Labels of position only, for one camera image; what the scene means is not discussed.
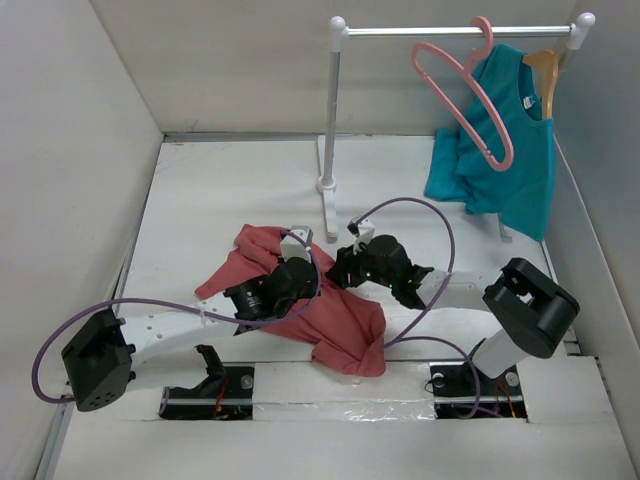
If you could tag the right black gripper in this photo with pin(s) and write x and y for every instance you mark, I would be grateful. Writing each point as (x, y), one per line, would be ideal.
(347, 261)

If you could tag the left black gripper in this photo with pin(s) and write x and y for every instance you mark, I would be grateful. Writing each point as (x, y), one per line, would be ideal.
(311, 289)

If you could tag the pink t shirt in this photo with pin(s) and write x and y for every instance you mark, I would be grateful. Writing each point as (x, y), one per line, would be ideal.
(346, 331)

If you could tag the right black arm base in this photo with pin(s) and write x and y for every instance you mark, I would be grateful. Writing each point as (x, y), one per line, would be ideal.
(455, 393)

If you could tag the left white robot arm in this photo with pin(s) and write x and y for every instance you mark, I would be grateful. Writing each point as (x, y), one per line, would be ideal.
(104, 358)

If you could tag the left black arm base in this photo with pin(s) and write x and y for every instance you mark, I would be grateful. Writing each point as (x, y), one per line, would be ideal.
(225, 394)

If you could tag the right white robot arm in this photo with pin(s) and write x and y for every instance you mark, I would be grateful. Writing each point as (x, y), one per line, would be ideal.
(533, 311)

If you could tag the wooden hanger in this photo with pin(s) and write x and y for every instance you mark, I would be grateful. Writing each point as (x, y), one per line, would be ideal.
(546, 64)

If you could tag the white clothes rack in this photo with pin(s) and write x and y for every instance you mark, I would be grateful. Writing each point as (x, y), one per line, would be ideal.
(479, 27)

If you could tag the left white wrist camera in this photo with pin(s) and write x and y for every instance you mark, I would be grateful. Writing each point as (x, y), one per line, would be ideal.
(296, 243)

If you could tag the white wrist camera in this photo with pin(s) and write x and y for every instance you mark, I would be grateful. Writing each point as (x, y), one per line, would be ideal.
(296, 243)
(363, 230)

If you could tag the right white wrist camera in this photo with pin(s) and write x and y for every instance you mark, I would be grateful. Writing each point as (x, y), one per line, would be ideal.
(363, 230)

